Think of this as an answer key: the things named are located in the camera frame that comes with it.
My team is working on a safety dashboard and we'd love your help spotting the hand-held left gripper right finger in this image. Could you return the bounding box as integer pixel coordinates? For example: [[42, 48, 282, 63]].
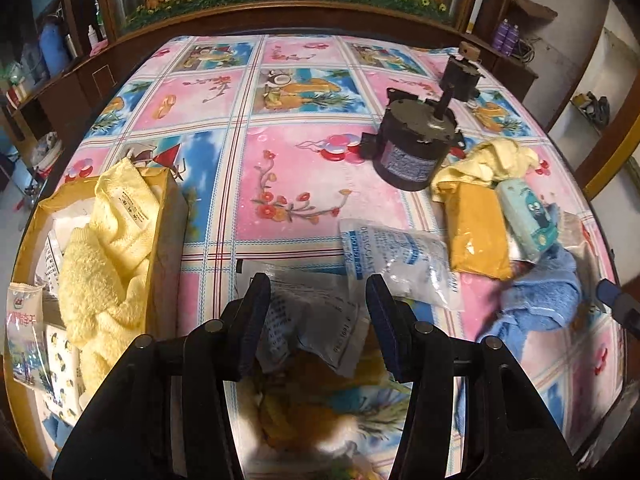
[[365, 274, 583, 480]]

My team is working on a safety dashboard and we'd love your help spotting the white lemon print pack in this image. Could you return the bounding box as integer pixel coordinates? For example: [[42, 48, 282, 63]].
[[44, 324, 87, 413]]

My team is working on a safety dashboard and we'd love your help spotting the printed clear plastic pack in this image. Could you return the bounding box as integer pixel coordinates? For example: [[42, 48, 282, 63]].
[[6, 281, 51, 392]]

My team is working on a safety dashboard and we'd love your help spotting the pale yellow towel white tag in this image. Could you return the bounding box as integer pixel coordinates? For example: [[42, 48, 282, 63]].
[[57, 159, 168, 393]]

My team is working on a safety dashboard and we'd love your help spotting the long pale yellow towel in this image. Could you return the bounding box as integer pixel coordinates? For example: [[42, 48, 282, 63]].
[[431, 139, 541, 205]]

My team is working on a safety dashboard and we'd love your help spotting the pink printed tablecloth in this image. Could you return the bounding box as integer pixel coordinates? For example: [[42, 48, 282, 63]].
[[10, 34, 626, 480]]

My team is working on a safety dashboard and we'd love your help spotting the large black motor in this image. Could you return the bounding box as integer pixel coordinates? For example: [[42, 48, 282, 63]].
[[361, 87, 468, 192]]

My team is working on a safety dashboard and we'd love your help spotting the cardboard box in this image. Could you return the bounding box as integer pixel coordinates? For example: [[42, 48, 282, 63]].
[[12, 166, 190, 421]]

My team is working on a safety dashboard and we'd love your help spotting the small black motor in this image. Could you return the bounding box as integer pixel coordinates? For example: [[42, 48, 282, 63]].
[[439, 41, 487, 103]]

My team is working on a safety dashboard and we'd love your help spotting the white desiccant pack blue print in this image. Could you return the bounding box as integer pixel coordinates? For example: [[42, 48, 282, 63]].
[[339, 217, 463, 309]]

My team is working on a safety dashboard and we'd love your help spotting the blue water jug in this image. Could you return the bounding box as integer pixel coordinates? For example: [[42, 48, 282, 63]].
[[40, 25, 71, 79]]

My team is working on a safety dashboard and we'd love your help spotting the light blue towel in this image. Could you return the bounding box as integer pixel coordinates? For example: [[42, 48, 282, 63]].
[[472, 247, 583, 343]]

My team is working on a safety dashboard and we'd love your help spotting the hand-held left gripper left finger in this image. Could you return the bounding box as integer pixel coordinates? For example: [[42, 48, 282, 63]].
[[52, 273, 272, 480]]

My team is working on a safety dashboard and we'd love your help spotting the teal cartoon tissue pack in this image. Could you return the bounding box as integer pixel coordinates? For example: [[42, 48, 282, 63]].
[[495, 179, 562, 263]]

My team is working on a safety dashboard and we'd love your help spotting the white paper packet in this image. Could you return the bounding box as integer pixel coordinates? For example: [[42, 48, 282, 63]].
[[45, 202, 98, 293]]

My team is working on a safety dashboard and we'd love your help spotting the mustard yellow packet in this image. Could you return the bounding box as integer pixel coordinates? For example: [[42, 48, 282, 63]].
[[446, 181, 515, 282]]

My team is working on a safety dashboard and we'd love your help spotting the clear packet black print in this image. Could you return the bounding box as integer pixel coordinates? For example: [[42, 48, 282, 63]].
[[235, 259, 372, 378]]

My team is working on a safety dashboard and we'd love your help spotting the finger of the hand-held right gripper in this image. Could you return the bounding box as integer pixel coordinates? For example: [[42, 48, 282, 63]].
[[597, 279, 640, 339]]

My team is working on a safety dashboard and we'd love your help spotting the white bucket red label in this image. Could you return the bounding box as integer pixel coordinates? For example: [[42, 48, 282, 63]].
[[31, 132, 65, 171]]

